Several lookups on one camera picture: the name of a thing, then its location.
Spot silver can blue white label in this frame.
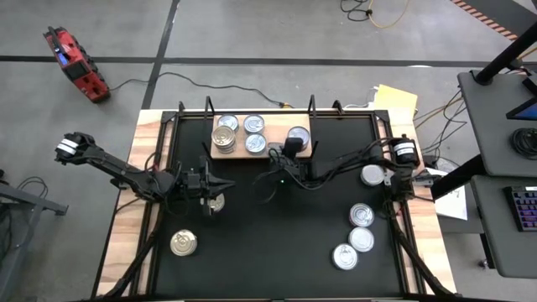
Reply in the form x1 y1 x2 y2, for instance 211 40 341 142
331 242 359 271

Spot yellow floor cable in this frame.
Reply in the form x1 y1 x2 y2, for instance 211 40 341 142
368 0 410 29

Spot black frame wooden shelf rack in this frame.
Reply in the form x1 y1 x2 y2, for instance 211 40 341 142
202 94 319 163

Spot silver can green red label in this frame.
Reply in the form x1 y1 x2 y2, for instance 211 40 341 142
359 163 386 187

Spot red black power unit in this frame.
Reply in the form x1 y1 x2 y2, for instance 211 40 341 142
43 25 112 104

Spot silver can green blue label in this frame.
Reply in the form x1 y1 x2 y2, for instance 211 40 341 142
242 113 266 135

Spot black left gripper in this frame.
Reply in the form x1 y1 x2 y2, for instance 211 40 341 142
175 155 236 217

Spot black pole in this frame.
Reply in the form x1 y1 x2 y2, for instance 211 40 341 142
473 20 537 87

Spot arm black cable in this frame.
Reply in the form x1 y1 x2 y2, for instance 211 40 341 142
143 151 190 219
251 166 281 206

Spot tablet screen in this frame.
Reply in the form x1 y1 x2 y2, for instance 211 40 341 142
505 73 537 122

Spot grey metal stand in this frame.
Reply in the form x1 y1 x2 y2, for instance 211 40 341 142
0 182 70 302

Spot hazard striped floor mat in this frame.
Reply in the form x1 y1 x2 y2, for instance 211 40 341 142
448 0 537 43

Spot light wooden shelf board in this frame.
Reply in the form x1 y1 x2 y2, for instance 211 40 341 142
211 113 312 160

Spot yellow paper pad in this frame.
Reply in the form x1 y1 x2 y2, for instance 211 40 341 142
373 83 420 117

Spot black stand base bar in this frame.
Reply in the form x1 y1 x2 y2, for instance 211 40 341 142
430 154 483 200

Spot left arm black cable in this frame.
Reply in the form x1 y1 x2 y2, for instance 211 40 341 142
143 151 190 219

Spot teal label seafood can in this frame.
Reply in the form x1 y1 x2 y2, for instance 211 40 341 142
244 133 268 155
216 113 240 133

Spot silver can white green label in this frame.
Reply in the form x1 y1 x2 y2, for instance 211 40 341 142
347 226 375 253

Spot black extension cable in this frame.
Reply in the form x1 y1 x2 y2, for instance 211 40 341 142
339 0 374 23

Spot coiled black cable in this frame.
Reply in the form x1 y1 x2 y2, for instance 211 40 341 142
509 127 537 161

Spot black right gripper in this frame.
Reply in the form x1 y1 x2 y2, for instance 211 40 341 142
268 137 314 188

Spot long black floor cable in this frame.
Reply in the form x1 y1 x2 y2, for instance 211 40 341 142
108 70 290 108

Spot black desk cables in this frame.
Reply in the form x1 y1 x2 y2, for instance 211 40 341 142
413 87 469 152

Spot black table mat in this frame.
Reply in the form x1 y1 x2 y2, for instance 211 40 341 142
153 117 404 297

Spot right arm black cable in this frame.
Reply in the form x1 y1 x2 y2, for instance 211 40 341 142
251 166 281 206

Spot grey desk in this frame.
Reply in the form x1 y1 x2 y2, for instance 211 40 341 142
469 174 537 279
456 69 537 178

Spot white paper sheet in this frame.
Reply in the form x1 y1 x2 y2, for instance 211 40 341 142
434 184 469 221

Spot black keyboard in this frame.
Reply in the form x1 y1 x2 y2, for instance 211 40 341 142
502 185 537 232

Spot thin black floor cable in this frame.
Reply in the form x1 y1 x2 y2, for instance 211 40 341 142
14 175 50 198

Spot silver can blue barcode label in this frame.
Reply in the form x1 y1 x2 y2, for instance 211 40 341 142
287 125 311 148

